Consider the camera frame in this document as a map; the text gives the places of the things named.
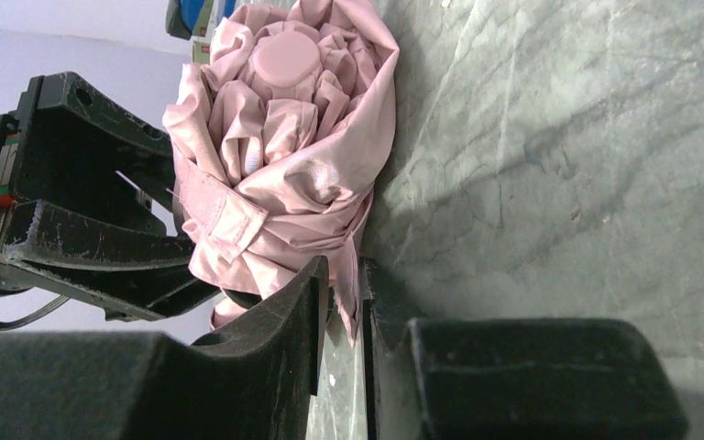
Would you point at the small white box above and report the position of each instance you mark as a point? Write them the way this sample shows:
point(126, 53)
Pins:
point(200, 52)

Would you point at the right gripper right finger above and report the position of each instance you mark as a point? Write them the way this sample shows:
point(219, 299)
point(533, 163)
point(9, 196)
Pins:
point(515, 378)

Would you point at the pink folding umbrella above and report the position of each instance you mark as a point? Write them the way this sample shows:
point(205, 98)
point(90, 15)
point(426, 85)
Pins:
point(277, 143)

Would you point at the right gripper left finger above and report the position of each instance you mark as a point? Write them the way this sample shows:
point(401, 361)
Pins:
point(252, 378)

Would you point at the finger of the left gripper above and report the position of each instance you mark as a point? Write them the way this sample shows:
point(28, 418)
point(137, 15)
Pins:
point(138, 275)
point(77, 145)

